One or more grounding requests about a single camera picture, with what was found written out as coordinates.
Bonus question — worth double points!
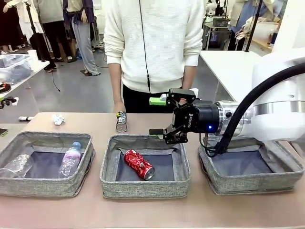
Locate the clear plastic bag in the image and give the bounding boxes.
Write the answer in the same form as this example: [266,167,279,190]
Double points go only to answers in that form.
[256,21,282,45]

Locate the white side table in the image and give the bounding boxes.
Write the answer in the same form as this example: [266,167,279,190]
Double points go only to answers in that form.
[0,53,51,98]

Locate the large white table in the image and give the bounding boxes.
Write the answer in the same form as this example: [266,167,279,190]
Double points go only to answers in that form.
[199,50,263,102]

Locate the background metal desk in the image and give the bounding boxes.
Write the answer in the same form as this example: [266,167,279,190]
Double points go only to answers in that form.
[202,21,233,50]

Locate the clear plastic cup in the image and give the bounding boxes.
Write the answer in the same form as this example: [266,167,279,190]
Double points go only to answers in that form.
[0,154,34,178]

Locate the person's left forearm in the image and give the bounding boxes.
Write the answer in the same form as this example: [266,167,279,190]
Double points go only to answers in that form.
[182,64,198,91]

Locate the bystander in black dress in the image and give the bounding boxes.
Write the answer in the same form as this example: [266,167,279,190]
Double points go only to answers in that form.
[0,0,31,52]

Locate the crushed red drink can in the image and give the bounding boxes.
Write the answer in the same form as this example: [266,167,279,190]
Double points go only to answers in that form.
[123,149,155,181]

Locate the background white robot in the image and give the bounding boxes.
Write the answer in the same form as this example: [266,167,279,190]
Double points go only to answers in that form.
[205,0,231,20]

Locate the black plastic crate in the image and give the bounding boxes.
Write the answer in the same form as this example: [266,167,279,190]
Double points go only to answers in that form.
[212,18,230,28]

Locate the grey fabric basket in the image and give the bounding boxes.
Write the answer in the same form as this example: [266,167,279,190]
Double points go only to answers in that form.
[197,135,305,196]
[0,130,96,198]
[99,134,192,200]

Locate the beige cloth pile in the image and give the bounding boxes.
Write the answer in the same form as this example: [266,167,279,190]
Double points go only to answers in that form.
[235,15,263,41]

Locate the white paper ball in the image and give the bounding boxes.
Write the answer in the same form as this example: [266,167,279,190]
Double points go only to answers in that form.
[52,114,66,126]

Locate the bystander in white coat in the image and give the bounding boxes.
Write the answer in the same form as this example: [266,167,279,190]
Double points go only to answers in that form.
[3,0,58,72]

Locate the black right arm cable sleeve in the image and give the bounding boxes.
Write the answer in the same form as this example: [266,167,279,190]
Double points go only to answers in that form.
[201,62,305,158]

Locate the thin black hanging cable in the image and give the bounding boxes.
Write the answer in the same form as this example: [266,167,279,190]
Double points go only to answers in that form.
[48,63,61,92]

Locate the clear bottle with blue cap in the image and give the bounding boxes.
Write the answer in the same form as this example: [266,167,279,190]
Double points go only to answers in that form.
[58,141,82,178]

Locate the clear plastic storage bin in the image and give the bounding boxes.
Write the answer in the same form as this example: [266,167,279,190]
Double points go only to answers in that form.
[0,52,33,84]

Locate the person's right forearm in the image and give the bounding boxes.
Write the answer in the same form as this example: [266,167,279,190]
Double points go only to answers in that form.
[108,62,124,104]

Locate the bystander in blue shirt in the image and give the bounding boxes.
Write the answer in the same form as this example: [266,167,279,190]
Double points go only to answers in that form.
[228,0,271,31]

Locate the silver and black drink can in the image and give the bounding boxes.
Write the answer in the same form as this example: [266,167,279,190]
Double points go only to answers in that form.
[116,110,128,133]

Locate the person in white sweater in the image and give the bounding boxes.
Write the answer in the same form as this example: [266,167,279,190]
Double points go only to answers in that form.
[103,0,205,94]

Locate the bystander in grey trousers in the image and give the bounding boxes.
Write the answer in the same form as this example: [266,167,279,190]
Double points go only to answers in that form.
[63,0,101,77]

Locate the black flexible mini tripod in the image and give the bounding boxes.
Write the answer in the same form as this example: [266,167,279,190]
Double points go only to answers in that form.
[0,95,19,109]

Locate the person's right hand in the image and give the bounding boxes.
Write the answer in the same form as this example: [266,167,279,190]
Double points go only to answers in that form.
[113,101,125,114]

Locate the bystander in grey top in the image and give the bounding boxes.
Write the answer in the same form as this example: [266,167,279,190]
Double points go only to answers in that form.
[35,0,77,63]

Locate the black earphone cable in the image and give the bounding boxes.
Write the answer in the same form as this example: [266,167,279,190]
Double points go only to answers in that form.
[139,0,151,94]

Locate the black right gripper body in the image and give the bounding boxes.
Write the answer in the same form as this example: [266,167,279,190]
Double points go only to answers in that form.
[173,100,221,138]

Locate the black trousers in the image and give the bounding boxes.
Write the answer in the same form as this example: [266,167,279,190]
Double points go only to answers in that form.
[122,83,184,114]

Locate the black stand pole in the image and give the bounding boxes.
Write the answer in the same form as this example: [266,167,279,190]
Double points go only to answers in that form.
[244,0,263,52]

